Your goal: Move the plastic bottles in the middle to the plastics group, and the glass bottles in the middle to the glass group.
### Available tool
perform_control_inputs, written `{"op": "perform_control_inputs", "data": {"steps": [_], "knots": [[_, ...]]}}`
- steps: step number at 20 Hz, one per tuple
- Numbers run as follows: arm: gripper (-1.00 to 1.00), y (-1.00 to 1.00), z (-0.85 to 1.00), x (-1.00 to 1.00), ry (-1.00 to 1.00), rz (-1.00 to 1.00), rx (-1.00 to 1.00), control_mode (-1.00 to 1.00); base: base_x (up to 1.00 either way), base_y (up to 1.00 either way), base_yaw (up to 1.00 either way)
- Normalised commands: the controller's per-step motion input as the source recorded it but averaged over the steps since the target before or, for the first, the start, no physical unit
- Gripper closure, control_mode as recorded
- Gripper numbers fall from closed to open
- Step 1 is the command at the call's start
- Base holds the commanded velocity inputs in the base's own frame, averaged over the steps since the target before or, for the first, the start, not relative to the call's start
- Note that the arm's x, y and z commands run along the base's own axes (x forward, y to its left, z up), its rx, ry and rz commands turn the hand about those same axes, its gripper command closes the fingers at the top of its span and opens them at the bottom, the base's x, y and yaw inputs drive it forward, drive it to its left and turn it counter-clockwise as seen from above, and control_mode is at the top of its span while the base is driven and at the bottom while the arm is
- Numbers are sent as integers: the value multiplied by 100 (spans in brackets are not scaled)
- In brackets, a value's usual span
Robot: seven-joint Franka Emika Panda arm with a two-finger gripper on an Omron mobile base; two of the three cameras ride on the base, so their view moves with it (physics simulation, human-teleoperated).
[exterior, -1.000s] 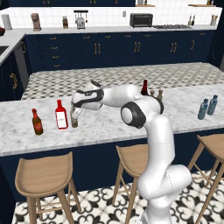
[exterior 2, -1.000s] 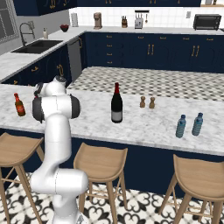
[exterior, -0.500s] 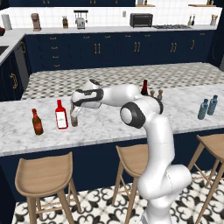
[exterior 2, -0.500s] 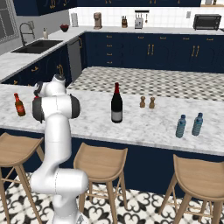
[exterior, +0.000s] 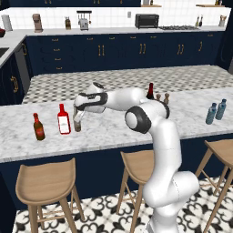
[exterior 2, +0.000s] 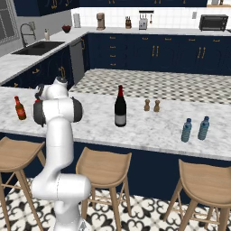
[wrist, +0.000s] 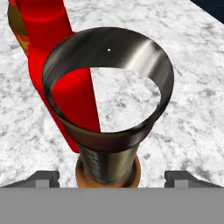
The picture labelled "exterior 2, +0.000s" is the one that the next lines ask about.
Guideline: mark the navy island base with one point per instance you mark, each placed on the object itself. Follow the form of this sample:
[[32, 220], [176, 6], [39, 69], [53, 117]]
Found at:
[[150, 171]]

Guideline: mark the blue plastic water bottle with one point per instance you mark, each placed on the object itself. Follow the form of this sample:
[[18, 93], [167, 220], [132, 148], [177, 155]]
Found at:
[[186, 131], [203, 129]]

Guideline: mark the white soap dispenser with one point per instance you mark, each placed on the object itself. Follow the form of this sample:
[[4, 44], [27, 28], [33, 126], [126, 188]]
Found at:
[[46, 35]]

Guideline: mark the wooden shelf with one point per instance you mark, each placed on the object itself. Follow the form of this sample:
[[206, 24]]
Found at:
[[219, 5]]

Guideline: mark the window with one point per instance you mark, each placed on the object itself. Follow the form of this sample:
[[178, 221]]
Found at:
[[6, 22]]

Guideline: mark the black sink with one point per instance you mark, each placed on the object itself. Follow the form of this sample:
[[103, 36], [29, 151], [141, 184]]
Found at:
[[39, 48]]

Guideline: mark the white wall socket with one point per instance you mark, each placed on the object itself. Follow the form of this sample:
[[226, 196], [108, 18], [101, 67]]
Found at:
[[194, 15]]

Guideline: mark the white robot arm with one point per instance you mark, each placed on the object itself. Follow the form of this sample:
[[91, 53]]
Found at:
[[58, 144]]

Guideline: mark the navy lower cupboards run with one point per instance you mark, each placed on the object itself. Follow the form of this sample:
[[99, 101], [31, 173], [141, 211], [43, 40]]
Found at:
[[156, 54]]

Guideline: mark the wooden bar stool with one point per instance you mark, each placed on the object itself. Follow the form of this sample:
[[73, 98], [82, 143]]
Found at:
[[204, 186], [103, 168], [16, 156]]

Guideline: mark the dark spring tap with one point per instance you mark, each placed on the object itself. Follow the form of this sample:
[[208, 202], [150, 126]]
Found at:
[[26, 33]]

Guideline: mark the black rail with hanging tools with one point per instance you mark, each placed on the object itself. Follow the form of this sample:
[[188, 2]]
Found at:
[[146, 12]]

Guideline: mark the brown glass beer bottle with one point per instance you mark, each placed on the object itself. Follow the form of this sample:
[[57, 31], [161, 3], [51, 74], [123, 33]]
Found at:
[[20, 110]]

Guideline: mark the silver toaster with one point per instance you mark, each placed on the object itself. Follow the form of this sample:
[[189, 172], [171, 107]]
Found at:
[[143, 23]]

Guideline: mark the brown wooden shaker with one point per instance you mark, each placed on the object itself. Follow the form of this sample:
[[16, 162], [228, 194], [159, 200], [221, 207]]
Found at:
[[146, 106], [156, 106]]

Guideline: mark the black toaster oven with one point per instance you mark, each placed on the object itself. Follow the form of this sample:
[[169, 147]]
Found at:
[[213, 23]]

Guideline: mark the grey dishwasher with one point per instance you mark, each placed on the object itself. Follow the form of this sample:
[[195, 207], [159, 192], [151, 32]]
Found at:
[[77, 61]]

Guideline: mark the wooden knife block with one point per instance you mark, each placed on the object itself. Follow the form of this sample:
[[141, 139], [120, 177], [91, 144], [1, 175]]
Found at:
[[128, 23]]

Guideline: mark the white paper towel roll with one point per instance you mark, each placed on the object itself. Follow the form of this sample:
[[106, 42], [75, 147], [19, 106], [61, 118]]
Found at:
[[76, 20]]

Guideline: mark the navy lower cupboards under sink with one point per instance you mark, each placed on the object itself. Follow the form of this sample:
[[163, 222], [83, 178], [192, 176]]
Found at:
[[45, 70]]

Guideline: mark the brown coffee machine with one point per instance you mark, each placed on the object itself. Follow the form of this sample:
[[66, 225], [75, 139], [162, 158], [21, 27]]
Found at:
[[100, 21]]

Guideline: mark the dark bowl with red fruit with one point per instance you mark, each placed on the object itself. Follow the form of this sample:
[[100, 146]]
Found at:
[[66, 29]]

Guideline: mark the dark wine bottle red top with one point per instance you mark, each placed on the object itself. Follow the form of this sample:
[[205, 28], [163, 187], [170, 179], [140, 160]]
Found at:
[[120, 111]]

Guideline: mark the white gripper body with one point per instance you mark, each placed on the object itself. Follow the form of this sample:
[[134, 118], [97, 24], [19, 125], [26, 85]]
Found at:
[[41, 91]]

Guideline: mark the navy upper cupboards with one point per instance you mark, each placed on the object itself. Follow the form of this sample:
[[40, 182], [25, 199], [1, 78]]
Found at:
[[90, 3]]

